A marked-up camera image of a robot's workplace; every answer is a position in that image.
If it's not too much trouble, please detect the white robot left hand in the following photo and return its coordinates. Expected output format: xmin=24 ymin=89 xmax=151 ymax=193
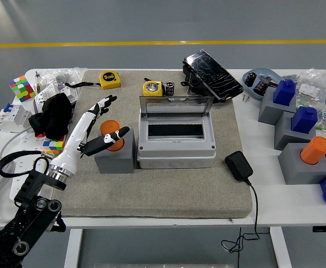
xmin=50 ymin=94 xmax=131 ymax=180

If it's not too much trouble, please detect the yellow tape measure with strap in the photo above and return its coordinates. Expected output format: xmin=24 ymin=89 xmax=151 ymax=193
xmin=64 ymin=70 xmax=123 ymax=90

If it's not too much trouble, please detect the small colourful puzzle cube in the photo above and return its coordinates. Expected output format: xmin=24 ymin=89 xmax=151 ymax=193
xmin=42 ymin=136 xmax=66 ymax=156

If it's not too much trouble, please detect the yellow and black tape measure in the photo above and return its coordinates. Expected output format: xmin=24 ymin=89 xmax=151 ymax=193
xmin=142 ymin=80 xmax=165 ymax=100

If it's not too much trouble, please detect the black power adapter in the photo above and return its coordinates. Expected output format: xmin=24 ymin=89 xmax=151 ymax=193
xmin=224 ymin=150 xmax=254 ymax=183

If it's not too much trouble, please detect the grey-brown mat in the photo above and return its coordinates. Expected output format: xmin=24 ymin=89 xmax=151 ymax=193
xmin=51 ymin=69 xmax=253 ymax=219

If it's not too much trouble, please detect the white circuit breaker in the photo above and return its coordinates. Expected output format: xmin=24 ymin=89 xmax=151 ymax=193
xmin=0 ymin=102 xmax=33 ymax=133

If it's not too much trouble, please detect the grey block with round hole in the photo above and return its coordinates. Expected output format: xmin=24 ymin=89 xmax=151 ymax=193
xmin=94 ymin=130 xmax=136 ymax=175

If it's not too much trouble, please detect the white power strip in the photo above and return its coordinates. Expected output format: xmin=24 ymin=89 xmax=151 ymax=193
xmin=9 ymin=130 xmax=51 ymax=200

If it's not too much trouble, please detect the large colourful puzzle cube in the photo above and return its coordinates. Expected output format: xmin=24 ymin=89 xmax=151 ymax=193
xmin=8 ymin=75 xmax=37 ymax=103

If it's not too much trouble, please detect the grey box with clear lid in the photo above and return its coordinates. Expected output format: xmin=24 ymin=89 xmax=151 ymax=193
xmin=137 ymin=95 xmax=218 ymax=170

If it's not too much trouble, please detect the grey block holder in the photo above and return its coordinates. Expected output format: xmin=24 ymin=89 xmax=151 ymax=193
xmin=277 ymin=143 xmax=326 ymax=185
xmin=257 ymin=88 xmax=297 ymax=126
xmin=274 ymin=111 xmax=317 ymax=152

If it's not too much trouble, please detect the black bracketed housing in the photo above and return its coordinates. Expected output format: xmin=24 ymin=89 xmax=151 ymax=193
xmin=180 ymin=63 xmax=218 ymax=97

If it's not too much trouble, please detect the blue block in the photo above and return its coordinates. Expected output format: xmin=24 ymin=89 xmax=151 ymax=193
xmin=272 ymin=80 xmax=296 ymax=106
xmin=291 ymin=106 xmax=319 ymax=132

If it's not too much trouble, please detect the black adapter cord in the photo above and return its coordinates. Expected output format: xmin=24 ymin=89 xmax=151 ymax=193
xmin=220 ymin=178 xmax=261 ymax=268

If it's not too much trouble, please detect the black cracked screen device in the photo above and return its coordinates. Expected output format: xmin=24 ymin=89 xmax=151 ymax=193
xmin=183 ymin=49 xmax=245 ymax=103

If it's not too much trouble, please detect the small dark electronic part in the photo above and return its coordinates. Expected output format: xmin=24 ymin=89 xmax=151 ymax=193
xmin=260 ymin=75 xmax=279 ymax=88

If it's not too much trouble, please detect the black cloth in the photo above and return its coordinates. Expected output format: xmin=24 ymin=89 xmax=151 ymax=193
xmin=28 ymin=93 xmax=73 ymax=140

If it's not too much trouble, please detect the white table leg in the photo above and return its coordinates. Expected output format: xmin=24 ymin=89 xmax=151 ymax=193
xmin=269 ymin=227 xmax=293 ymax=268
xmin=63 ymin=228 xmax=83 ymax=268

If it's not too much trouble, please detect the blue-grey dish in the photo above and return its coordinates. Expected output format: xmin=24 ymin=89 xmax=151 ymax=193
xmin=241 ymin=66 xmax=283 ymax=102

